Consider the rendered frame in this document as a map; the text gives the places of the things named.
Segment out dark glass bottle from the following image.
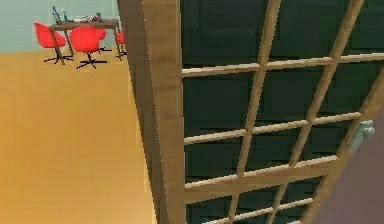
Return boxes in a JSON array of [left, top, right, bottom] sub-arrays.
[[51, 5, 62, 26]]

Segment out wooden framed glass door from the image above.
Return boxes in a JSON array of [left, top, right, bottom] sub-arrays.
[[117, 0, 384, 224]]

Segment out brown wooden dining table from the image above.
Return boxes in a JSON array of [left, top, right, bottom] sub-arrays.
[[48, 18, 123, 61]]

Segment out red swivel chair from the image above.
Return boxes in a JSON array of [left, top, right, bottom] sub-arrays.
[[33, 22, 74, 65], [69, 25, 113, 70], [115, 30, 128, 61]]

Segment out grey door handle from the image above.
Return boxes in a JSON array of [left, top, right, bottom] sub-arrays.
[[350, 119, 376, 152]]

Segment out white dish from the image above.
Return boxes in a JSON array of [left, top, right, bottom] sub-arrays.
[[72, 15, 93, 24]]

